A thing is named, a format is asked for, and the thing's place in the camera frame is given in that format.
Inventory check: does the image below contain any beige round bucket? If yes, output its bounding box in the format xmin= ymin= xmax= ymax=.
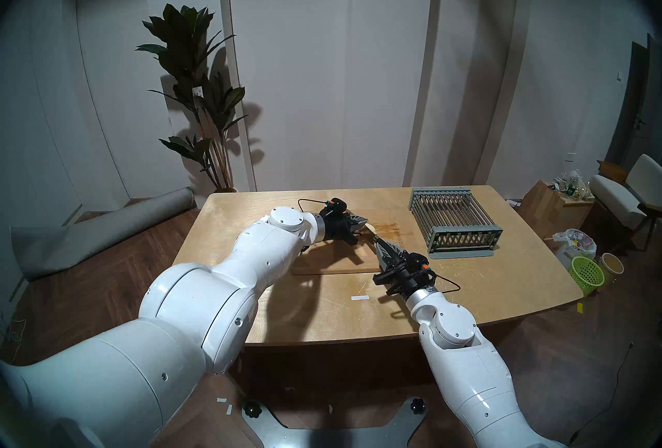
xmin=600 ymin=252 xmax=625 ymax=285

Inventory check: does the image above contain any wooden cutting board black handle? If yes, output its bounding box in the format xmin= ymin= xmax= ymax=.
xmin=291 ymin=208 xmax=426 ymax=276

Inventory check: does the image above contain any white cushioned wooden armchair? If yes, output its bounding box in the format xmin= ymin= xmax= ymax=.
xmin=590 ymin=154 xmax=662 ymax=251

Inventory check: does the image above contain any grey metal roller knife rack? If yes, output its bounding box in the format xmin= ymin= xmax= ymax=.
xmin=409 ymin=187 xmax=503 ymax=259

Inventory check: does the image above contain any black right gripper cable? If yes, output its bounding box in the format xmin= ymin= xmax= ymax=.
xmin=428 ymin=270 xmax=461 ymax=295

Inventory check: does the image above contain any clear bag of items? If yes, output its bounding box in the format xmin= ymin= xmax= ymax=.
xmin=552 ymin=170 xmax=594 ymax=201

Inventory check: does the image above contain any rolled grey carpet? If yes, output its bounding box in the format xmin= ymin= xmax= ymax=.
xmin=9 ymin=187 xmax=197 ymax=281

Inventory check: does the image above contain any tall green potted plant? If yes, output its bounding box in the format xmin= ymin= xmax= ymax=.
xmin=136 ymin=4 xmax=249 ymax=193

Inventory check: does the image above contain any green mesh waste basket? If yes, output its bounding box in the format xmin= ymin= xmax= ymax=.
xmin=569 ymin=256 xmax=605 ymax=296

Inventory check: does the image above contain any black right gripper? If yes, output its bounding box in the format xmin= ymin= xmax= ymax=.
xmin=373 ymin=240 xmax=436 ymax=298

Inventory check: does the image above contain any white plastic bag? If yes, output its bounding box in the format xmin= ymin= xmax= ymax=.
xmin=552 ymin=229 xmax=597 ymax=266

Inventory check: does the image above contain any light wooden box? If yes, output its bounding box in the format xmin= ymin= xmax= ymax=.
xmin=517 ymin=180 xmax=595 ymax=241

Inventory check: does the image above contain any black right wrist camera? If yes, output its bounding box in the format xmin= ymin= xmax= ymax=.
xmin=406 ymin=253 xmax=432 ymax=277

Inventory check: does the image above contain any black floor cable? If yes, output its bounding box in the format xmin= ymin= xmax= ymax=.
xmin=566 ymin=342 xmax=636 ymax=445

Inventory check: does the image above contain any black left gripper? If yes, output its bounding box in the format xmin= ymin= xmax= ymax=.
xmin=317 ymin=213 xmax=369 ymax=246

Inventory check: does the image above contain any dark grey door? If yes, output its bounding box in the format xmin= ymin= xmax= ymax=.
xmin=605 ymin=33 xmax=662 ymax=173

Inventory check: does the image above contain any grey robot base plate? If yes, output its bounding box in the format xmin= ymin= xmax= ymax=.
xmin=242 ymin=398 xmax=428 ymax=448

